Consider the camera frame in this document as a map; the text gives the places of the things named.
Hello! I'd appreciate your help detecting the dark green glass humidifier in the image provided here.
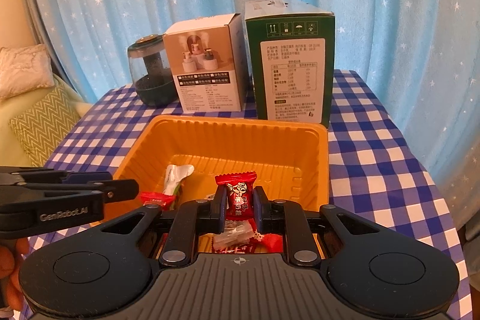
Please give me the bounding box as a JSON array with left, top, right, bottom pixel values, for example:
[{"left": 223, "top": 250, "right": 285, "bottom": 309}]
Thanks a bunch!
[{"left": 127, "top": 34, "right": 177, "bottom": 107}]

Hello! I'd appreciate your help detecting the left hand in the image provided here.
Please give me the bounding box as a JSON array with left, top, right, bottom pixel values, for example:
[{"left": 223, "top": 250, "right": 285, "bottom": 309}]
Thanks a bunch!
[{"left": 0, "top": 238, "right": 29, "bottom": 311}]

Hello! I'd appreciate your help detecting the red candy in tray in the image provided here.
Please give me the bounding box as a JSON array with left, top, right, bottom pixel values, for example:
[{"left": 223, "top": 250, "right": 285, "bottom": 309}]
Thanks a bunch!
[{"left": 140, "top": 192, "right": 177, "bottom": 211}]

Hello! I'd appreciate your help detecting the clear grey snack packet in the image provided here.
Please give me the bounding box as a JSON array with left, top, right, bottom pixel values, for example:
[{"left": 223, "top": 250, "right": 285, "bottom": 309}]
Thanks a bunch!
[{"left": 212, "top": 220, "right": 255, "bottom": 251}]

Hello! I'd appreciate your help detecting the large red candy packet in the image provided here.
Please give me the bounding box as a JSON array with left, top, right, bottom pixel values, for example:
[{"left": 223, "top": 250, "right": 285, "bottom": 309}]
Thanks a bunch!
[{"left": 215, "top": 171, "right": 257, "bottom": 220}]

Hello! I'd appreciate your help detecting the white humidifier box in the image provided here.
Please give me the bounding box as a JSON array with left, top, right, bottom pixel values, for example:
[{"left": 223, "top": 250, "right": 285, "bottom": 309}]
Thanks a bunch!
[{"left": 163, "top": 13, "right": 248, "bottom": 113}]

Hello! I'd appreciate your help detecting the orange plastic tray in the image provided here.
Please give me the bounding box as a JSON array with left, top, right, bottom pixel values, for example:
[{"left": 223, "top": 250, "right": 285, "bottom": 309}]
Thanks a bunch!
[{"left": 114, "top": 115, "right": 329, "bottom": 211}]

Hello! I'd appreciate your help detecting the white green candy in tray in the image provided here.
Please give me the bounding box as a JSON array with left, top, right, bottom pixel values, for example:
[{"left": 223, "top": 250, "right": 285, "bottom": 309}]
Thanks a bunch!
[{"left": 162, "top": 164, "right": 194, "bottom": 210}]

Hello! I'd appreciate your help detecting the green tall box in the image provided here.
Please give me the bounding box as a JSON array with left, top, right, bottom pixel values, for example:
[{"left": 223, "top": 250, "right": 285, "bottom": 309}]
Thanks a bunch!
[{"left": 244, "top": 0, "right": 336, "bottom": 127}]

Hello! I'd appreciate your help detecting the white patterned pillow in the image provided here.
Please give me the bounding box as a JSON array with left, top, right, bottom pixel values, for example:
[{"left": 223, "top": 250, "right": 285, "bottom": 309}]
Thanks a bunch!
[{"left": 0, "top": 44, "right": 55, "bottom": 100}]

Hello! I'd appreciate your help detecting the small red candy packet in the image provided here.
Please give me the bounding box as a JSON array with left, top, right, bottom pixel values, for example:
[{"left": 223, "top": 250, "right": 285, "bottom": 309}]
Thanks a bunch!
[{"left": 212, "top": 233, "right": 283, "bottom": 254}]

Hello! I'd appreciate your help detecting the green sofa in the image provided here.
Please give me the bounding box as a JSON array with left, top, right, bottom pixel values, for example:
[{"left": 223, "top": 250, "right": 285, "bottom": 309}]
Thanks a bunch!
[{"left": 1, "top": 77, "right": 92, "bottom": 166}]

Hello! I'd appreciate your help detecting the green chevron pillow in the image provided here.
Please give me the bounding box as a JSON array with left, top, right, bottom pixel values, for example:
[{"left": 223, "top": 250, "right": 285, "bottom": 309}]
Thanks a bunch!
[{"left": 9, "top": 85, "right": 80, "bottom": 166}]

